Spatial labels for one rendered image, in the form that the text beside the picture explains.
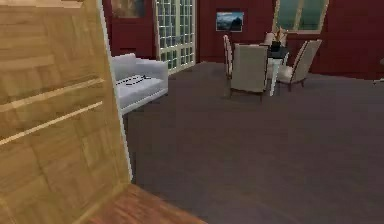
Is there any white sofa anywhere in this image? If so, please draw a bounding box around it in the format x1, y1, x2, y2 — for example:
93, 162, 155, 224
110, 52, 170, 115

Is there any black item on sofa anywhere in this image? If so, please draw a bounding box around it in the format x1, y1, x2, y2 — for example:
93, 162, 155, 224
115, 74, 152, 87

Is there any white glazed door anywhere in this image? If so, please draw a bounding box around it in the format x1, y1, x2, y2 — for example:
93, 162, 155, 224
153, 0, 198, 76

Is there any framed landscape picture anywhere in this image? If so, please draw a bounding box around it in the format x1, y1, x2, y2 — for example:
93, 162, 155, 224
215, 11, 245, 33

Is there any black top white dining table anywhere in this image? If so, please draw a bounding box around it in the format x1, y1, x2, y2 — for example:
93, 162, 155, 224
266, 45, 290, 97

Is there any potted plant in black pot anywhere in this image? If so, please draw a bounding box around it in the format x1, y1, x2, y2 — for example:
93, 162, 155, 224
270, 27, 287, 53

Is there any light wooden cabinet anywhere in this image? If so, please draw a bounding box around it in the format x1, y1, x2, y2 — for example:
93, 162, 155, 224
0, 0, 134, 224

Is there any cream framed window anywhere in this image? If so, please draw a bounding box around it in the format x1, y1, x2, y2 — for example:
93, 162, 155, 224
272, 0, 330, 35

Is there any dark framed wall picture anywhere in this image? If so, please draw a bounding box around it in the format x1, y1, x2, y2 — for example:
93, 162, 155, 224
110, 0, 147, 19

